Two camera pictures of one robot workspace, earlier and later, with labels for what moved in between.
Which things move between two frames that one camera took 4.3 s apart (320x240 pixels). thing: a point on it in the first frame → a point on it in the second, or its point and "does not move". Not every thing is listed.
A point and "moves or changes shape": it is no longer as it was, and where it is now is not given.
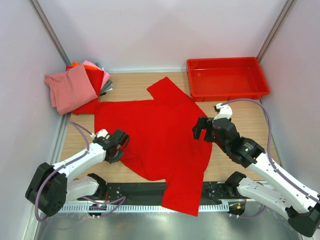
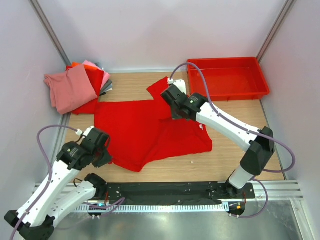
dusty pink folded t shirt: (69, 90) does not move
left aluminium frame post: (51, 32) does not move
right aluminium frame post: (268, 41) does not move
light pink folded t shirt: (106, 76) does not move
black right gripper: (203, 123) → (174, 116)
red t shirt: (161, 145) moves or changes shape
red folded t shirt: (95, 77) does not move
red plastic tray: (226, 79) does not move
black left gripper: (112, 160) → (106, 158)
